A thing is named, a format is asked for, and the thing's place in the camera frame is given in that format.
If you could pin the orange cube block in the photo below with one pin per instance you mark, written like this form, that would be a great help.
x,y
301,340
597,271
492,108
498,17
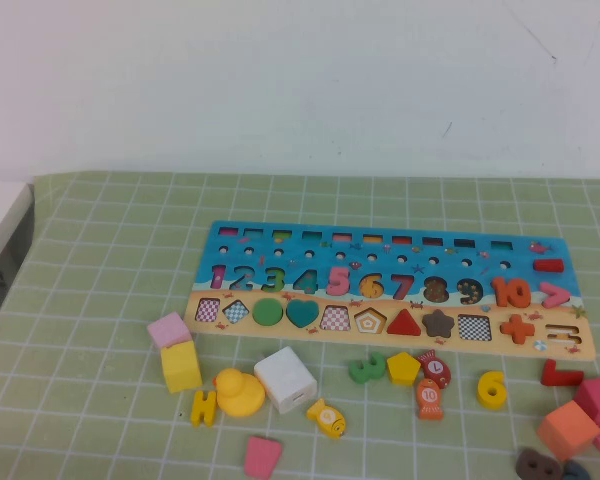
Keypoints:
x,y
567,430

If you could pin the yellow letter H piece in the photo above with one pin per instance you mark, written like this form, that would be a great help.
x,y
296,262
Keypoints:
x,y
196,407

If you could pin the blue-grey number piece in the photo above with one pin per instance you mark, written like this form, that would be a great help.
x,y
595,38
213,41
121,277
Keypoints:
x,y
575,472

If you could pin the teal heart piece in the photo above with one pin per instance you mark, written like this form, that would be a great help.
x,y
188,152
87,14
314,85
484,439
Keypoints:
x,y
302,312

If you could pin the green circle piece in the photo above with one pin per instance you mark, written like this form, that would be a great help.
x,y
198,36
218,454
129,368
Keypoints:
x,y
267,312

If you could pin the orange number ten piece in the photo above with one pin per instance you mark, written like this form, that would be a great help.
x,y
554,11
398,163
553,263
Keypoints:
x,y
500,295

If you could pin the white charger block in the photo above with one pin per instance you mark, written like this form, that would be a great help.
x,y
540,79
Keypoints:
x,y
282,375

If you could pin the green number three piece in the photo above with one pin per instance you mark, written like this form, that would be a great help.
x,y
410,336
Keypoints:
x,y
360,372

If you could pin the orange wooden fish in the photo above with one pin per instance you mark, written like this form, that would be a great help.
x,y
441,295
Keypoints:
x,y
429,397

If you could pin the white side table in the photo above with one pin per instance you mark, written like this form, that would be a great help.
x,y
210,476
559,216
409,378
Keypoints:
x,y
0,215

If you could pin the pink trapezoid piece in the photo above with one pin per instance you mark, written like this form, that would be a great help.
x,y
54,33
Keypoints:
x,y
262,457

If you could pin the red minus sign piece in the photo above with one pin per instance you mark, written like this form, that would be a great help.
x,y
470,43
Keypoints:
x,y
549,265

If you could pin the pink number five piece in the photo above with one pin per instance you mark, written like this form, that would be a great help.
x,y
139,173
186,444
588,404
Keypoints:
x,y
332,272

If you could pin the yellow pentagon piece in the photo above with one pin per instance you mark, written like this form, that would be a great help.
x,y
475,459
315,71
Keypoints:
x,y
402,369

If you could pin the pink greater-than sign piece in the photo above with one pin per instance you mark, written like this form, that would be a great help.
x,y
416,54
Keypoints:
x,y
562,295

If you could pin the pink cube block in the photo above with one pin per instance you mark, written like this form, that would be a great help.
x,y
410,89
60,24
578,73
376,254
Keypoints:
x,y
167,327

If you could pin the brown star piece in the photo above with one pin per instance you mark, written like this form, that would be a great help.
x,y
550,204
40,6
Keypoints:
x,y
437,324

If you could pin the yellow rubber duck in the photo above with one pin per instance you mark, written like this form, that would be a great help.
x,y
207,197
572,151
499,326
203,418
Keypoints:
x,y
240,400

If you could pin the blue number shape puzzle board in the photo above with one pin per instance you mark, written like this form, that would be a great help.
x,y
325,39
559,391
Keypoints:
x,y
320,265

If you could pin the red wooden fish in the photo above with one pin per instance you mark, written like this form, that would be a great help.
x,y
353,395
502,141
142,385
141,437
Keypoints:
x,y
435,367

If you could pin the orange plus sign piece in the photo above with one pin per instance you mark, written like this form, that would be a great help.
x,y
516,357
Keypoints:
x,y
517,329

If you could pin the brown number eight piece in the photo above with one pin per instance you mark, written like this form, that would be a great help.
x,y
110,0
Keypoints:
x,y
525,465

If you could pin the yellow number six piece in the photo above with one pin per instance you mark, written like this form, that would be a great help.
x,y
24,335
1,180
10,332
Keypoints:
x,y
487,380

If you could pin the green checked tablecloth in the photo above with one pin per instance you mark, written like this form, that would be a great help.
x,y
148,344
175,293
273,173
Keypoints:
x,y
105,250

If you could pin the red triangle piece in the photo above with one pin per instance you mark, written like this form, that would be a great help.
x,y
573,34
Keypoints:
x,y
404,325

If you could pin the yellow cube block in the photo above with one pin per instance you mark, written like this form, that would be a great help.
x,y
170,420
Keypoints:
x,y
180,367

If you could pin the red angle sign piece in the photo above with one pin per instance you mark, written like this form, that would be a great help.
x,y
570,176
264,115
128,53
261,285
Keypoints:
x,y
550,375

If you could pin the yellow wooden fish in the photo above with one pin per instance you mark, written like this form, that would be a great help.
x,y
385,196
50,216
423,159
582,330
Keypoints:
x,y
325,417

